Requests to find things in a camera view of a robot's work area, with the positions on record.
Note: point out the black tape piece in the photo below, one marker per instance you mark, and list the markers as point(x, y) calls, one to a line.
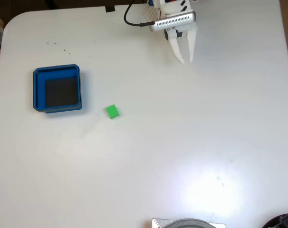
point(110, 8)

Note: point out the blue collapsible box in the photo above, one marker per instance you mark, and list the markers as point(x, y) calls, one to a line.
point(39, 90)

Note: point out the green cube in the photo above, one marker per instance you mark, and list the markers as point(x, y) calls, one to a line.
point(112, 111)

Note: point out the white perforated base plate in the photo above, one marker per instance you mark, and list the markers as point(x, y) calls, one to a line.
point(151, 14)

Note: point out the grey round object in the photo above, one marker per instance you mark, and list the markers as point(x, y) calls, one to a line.
point(191, 224)

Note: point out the silver camera box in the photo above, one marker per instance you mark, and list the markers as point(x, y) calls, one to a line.
point(172, 21)

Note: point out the black object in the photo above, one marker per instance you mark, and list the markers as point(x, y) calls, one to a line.
point(284, 221)

